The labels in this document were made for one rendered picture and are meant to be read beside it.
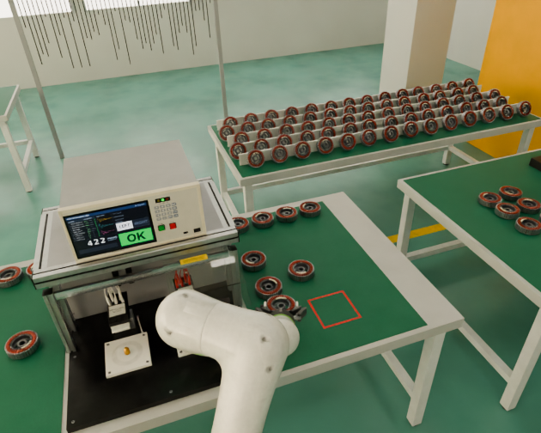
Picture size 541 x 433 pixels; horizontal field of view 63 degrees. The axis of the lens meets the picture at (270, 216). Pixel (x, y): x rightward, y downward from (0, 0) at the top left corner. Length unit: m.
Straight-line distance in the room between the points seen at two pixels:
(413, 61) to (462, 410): 3.47
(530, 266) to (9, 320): 2.16
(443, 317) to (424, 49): 3.58
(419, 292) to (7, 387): 1.55
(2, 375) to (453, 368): 2.10
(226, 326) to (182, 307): 0.10
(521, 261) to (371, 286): 0.69
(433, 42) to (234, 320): 4.45
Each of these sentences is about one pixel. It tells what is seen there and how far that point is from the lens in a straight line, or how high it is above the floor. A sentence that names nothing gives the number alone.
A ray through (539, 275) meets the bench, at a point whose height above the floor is 0.75.
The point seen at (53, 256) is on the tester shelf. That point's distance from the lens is 1.66.
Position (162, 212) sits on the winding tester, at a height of 1.24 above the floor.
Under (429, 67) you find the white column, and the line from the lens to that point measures 5.13.
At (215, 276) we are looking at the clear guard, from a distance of 1.48.
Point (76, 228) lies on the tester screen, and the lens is 1.52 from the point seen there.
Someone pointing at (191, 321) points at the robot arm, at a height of 1.39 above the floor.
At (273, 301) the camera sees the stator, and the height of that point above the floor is 0.84.
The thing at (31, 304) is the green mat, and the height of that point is 0.75.
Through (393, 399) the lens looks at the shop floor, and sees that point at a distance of 2.49.
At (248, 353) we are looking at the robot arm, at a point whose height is 1.37.
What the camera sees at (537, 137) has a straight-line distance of 4.53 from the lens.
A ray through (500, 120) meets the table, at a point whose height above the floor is 0.75.
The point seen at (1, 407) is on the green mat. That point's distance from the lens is 1.79.
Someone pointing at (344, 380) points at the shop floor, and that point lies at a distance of 2.52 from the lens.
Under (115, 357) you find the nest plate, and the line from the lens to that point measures 1.71.
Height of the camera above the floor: 2.03
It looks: 34 degrees down
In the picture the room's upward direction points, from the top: 2 degrees counter-clockwise
